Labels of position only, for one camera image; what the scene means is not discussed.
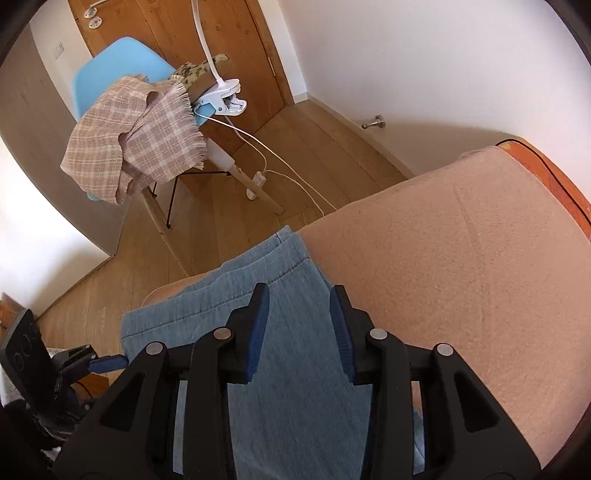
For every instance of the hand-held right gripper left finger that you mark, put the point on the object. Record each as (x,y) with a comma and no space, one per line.
(257,325)

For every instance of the peach blanket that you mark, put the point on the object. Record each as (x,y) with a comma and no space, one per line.
(438,254)

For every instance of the metal door stop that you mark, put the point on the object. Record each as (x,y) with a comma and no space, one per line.
(373,123)

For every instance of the pink plaid fringed cloth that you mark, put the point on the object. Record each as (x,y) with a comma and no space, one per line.
(152,138)

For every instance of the wooden door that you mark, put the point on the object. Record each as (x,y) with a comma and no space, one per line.
(152,27)

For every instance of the light blue denim pants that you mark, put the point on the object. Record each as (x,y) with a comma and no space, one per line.
(295,369)

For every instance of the white light switch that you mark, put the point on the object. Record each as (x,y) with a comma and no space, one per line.
(59,49)

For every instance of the white clamp lamp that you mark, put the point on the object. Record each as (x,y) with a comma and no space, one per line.
(222,94)

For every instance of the camouflage cloth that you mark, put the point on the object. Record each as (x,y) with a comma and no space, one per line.
(189,73)

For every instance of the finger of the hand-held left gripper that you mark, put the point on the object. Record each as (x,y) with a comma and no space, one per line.
(107,362)

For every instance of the orange patterned bed sheet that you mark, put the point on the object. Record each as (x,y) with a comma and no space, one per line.
(569,184)

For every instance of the light blue chair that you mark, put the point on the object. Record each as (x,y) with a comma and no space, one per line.
(121,60)

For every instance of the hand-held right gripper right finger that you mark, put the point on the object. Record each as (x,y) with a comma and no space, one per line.
(342,334)

